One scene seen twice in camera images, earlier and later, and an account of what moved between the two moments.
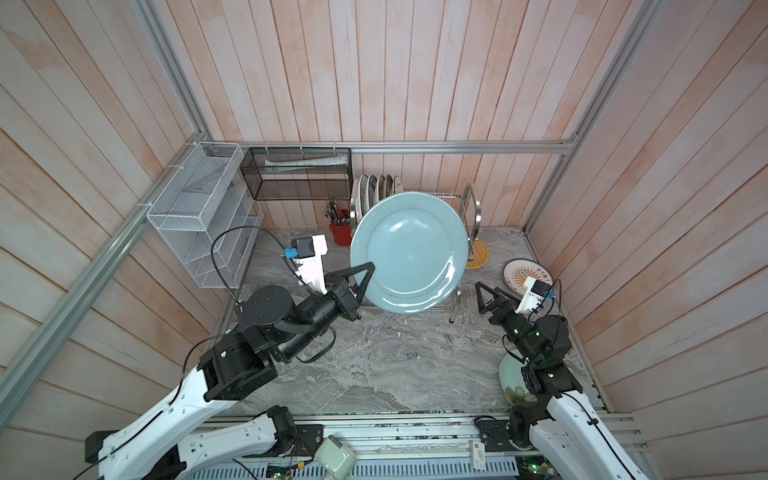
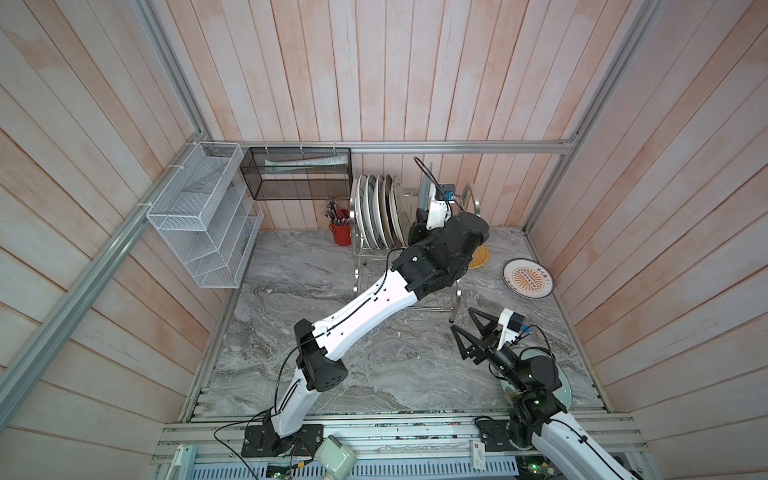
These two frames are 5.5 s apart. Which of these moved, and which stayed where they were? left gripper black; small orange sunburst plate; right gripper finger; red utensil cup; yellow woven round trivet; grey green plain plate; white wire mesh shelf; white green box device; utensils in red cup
Moved: right gripper finger; grey green plain plate; left gripper black
Stayed: white green box device; small orange sunburst plate; white wire mesh shelf; utensils in red cup; red utensil cup; yellow woven round trivet
